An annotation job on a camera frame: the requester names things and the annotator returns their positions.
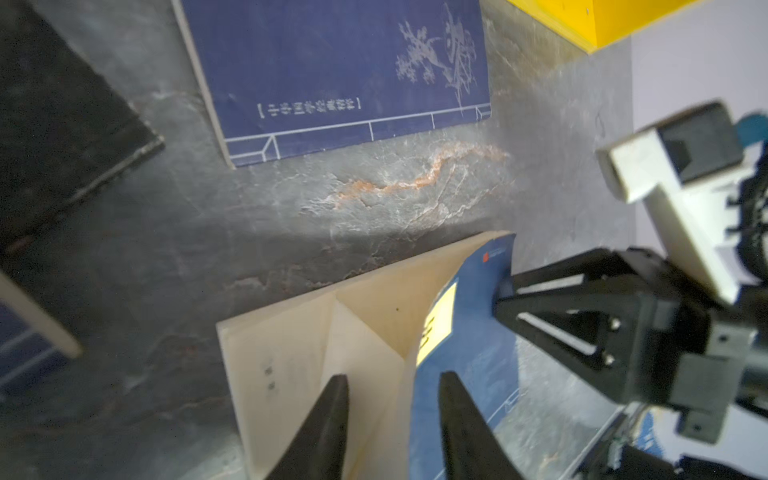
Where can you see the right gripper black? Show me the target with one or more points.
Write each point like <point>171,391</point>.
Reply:
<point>712,355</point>

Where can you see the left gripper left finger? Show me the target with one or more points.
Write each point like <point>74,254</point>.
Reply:
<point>318,449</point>

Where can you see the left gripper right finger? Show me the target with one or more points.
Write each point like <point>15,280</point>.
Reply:
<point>470,450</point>

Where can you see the blue bottom book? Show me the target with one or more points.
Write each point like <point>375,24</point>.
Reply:
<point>391,332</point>

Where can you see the black folder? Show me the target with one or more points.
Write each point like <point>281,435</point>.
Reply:
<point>65,132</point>

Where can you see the yellow shelf pink blue boards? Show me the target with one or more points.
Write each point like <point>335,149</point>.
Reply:
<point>592,25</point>

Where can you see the dark blue book left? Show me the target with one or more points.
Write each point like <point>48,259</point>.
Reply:
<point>33,343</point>

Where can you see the blue book yellow label top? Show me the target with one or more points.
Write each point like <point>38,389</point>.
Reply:
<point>282,79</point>

